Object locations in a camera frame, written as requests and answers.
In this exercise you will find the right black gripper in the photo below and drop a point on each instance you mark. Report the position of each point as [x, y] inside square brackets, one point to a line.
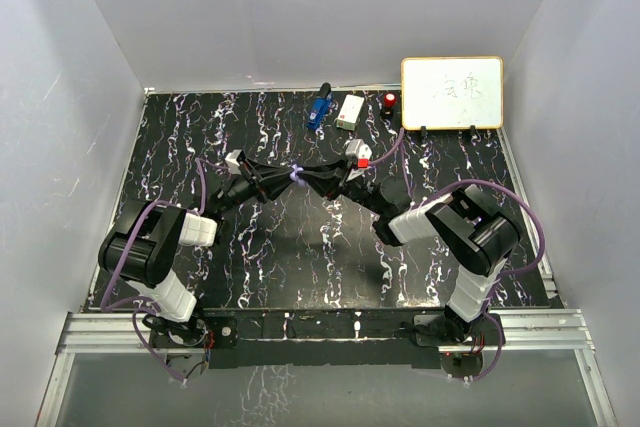
[329, 185]

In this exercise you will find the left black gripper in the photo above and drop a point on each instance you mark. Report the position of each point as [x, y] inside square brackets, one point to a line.
[267, 182]

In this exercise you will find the purple earbud charging case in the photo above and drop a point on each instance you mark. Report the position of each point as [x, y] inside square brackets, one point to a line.
[295, 175]

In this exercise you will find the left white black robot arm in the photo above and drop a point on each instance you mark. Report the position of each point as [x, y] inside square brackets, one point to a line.
[141, 246]

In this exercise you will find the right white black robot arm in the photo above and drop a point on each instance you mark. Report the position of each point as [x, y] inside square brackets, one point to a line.
[477, 231]

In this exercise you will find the white small box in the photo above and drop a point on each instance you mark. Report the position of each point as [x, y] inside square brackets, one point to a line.
[348, 116]

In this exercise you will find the blue stapler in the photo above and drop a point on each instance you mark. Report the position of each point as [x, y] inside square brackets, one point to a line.
[320, 106]

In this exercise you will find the red emergency button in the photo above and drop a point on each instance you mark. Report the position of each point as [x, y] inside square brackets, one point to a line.
[388, 105]

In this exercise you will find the black front base bar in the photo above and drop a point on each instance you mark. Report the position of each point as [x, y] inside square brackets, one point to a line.
[420, 338]

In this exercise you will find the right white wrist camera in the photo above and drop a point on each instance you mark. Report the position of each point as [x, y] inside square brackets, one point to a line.
[358, 155]

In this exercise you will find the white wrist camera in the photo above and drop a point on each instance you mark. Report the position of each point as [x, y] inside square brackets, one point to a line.
[358, 155]
[234, 160]

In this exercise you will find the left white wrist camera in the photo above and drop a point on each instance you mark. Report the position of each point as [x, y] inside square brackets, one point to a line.
[234, 160]

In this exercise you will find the white board yellow frame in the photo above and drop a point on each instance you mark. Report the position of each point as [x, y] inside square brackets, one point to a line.
[452, 93]

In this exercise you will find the aluminium frame rail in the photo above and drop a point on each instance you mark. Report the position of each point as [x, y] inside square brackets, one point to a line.
[524, 329]

